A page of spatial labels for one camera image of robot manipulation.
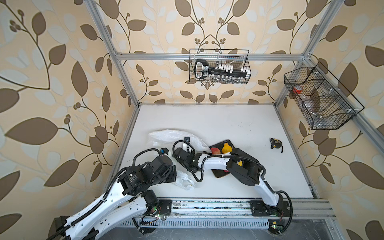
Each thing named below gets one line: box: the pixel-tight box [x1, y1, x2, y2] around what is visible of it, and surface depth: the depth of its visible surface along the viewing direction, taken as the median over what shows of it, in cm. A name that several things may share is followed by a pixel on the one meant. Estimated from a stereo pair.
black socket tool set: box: [194, 59, 252, 80], surface depth 84 cm
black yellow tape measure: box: [269, 138, 283, 153], surface depth 98 cm
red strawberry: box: [211, 147, 221, 155], surface depth 92 cm
